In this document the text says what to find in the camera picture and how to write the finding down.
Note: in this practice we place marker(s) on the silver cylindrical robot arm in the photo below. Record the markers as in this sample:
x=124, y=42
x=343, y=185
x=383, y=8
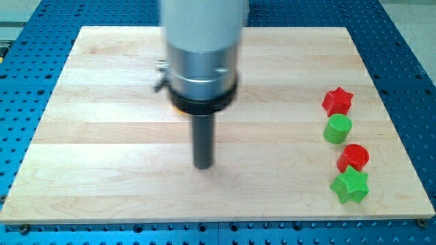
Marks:
x=202, y=38

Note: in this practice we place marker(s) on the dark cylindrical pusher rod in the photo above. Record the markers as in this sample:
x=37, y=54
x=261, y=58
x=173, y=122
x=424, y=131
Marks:
x=203, y=139

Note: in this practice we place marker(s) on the light wooden board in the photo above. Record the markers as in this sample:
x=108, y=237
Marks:
x=110, y=150

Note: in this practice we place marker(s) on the green cylinder block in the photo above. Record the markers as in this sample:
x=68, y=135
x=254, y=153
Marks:
x=337, y=128

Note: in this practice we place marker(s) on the red star block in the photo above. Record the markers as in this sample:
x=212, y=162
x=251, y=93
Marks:
x=338, y=101

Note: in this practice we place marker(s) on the red cylinder block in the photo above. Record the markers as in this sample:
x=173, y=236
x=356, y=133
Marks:
x=353, y=155

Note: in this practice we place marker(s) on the green star block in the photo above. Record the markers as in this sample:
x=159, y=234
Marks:
x=351, y=185

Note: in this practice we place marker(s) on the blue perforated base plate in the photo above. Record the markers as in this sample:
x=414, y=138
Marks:
x=34, y=63

